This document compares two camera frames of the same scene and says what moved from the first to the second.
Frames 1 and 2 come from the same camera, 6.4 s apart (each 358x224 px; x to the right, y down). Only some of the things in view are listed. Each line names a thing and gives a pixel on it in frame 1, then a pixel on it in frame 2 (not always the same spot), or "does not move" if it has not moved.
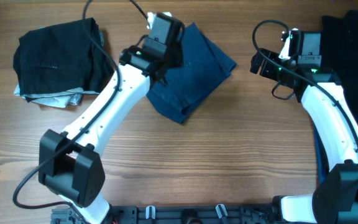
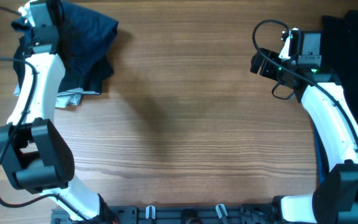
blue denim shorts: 205,68 to 85,38
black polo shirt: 349,46 does not move
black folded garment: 63,59 does not move
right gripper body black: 271,70 does not move
